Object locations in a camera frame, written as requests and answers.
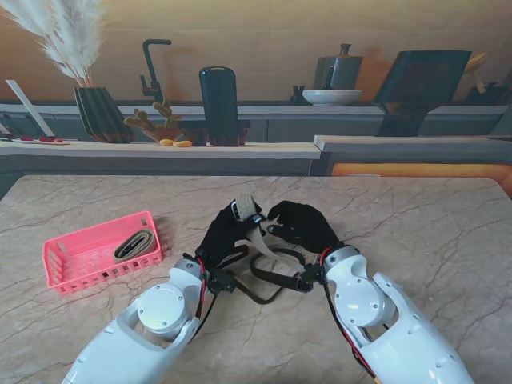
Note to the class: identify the black utensil holder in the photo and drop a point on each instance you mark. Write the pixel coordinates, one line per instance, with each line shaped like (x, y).
(486, 94)

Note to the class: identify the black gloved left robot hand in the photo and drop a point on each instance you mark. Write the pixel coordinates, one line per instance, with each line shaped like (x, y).
(224, 236)

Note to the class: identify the yellow kitchen utensils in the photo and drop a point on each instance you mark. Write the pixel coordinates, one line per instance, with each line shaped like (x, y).
(476, 62)

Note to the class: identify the beige woven belt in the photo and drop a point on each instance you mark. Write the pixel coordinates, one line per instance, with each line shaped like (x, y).
(245, 206)
(134, 246)

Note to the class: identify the black kitchen faucet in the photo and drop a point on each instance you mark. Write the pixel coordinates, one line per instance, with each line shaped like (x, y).
(151, 68)

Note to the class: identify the white plate with red food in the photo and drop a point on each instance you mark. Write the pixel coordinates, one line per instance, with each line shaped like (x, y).
(40, 140)

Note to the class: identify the orange fruit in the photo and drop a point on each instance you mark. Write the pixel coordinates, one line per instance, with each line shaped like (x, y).
(182, 144)
(166, 142)

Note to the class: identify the white ceramic bowl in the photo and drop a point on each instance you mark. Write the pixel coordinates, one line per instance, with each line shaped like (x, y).
(332, 97)

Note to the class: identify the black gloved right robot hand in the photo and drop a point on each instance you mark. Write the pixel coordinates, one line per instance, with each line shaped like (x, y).
(308, 228)

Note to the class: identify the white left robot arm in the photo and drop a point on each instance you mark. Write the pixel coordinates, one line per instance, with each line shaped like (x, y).
(140, 340)

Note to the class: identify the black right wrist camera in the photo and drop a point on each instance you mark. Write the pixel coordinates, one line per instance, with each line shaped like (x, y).
(309, 278)

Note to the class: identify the grey kitchen counter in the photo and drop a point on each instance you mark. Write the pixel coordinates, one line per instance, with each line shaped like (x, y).
(300, 124)

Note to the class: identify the green cactus plant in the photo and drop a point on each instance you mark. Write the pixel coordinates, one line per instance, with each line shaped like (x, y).
(164, 114)

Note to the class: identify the black tall cylinder appliance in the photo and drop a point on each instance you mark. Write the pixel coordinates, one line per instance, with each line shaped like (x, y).
(219, 100)

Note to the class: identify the grey lidded pot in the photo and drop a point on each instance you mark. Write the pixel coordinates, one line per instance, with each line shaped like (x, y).
(344, 72)

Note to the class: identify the white pampas grass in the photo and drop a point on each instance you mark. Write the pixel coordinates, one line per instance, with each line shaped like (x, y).
(76, 44)

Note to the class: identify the wooden bowl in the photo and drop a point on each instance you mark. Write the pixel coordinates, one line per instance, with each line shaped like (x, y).
(160, 134)

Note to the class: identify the light wooden counter shelf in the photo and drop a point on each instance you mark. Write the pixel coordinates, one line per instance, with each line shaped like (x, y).
(120, 151)

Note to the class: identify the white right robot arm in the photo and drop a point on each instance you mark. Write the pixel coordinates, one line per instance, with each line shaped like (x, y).
(392, 336)

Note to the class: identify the dark ribbed vase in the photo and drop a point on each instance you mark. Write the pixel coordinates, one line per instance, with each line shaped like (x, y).
(100, 116)

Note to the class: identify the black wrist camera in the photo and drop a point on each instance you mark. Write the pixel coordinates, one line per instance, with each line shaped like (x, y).
(222, 282)
(309, 278)

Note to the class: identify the white leaning board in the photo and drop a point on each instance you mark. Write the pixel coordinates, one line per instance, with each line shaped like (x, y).
(28, 106)

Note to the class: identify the dark brown woven belt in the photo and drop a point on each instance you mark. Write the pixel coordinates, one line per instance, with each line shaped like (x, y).
(272, 276)

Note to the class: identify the black angled slab stand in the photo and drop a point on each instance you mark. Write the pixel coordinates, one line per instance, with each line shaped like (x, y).
(420, 88)

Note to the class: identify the small black countertop item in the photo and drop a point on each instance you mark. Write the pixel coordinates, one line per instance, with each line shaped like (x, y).
(298, 96)

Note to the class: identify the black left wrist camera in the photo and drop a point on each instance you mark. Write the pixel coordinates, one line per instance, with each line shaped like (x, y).
(222, 282)

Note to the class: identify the pale stone counter slab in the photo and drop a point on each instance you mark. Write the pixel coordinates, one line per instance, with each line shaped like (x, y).
(400, 143)

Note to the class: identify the pink plastic storage basket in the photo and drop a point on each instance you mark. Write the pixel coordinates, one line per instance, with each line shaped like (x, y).
(80, 248)

